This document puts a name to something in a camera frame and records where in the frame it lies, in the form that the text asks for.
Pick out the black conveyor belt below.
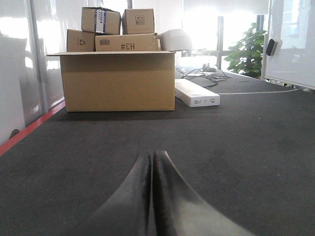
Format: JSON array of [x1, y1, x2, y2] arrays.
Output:
[[0, 70, 315, 236]]

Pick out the cardboard box top right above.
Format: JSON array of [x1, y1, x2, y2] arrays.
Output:
[[122, 8, 155, 34]]

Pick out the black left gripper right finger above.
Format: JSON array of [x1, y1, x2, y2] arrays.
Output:
[[152, 150, 252, 236]]

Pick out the white cable on belt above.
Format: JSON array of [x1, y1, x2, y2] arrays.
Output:
[[218, 88, 300, 95]]

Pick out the cardboard box marked #3H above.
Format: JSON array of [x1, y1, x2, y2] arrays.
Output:
[[95, 33, 160, 52]]

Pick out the large open cardboard box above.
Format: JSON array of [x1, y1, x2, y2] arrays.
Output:
[[55, 51, 175, 112]]

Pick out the long white flat box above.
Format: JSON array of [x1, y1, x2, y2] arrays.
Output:
[[175, 79, 220, 107]]

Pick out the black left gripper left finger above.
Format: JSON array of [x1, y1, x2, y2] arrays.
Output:
[[73, 154, 152, 236]]

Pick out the green potted plant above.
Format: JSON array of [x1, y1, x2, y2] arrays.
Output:
[[224, 23, 266, 79]]

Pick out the small cardboard box recycling mark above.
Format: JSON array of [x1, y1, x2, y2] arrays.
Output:
[[66, 29, 95, 52]]

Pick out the tangled black cables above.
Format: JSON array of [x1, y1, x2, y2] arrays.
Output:
[[176, 67, 232, 89]]

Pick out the white whiteboard panel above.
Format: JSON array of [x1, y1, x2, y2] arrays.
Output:
[[264, 0, 315, 89]]

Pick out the white box behind cartons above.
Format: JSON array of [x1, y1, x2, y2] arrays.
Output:
[[159, 29, 193, 52]]

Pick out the black whiteboard eraser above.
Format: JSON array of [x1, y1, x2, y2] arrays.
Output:
[[266, 39, 278, 56]]

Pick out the cardboard box with blue label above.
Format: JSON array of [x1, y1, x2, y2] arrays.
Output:
[[81, 7, 121, 35]]

